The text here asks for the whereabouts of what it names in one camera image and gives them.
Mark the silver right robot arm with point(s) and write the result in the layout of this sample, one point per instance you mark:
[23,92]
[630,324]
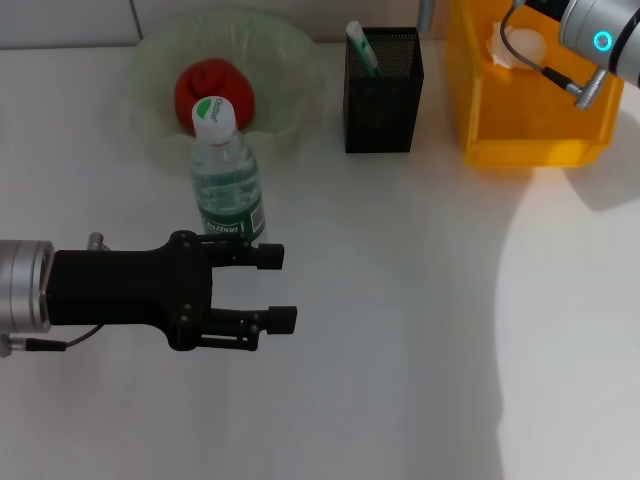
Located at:
[585,22]

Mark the white paper ball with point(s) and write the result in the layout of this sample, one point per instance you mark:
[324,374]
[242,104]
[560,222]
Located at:
[530,45]

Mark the clear green-label water bottle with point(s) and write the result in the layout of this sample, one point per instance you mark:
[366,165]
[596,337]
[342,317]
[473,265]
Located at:
[227,195]

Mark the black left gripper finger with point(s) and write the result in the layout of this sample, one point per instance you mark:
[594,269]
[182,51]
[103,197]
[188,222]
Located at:
[282,320]

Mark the black mesh pen holder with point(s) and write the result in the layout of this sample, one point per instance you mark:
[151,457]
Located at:
[382,110]

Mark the green glass fruit bowl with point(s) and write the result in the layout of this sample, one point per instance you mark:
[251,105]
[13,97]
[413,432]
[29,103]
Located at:
[285,75]

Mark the small silver left wrist connector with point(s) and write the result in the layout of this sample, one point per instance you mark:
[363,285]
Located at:
[97,241]

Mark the green utility knife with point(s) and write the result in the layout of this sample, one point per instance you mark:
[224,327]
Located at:
[362,45]

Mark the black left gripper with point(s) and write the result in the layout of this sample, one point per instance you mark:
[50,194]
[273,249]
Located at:
[120,290]

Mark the orange fruit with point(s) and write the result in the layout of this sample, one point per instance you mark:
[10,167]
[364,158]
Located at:
[215,80]

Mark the yellow plastic bin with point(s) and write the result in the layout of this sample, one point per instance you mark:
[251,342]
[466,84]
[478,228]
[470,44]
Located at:
[540,110]

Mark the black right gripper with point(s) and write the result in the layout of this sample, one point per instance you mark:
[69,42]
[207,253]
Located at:
[547,7]

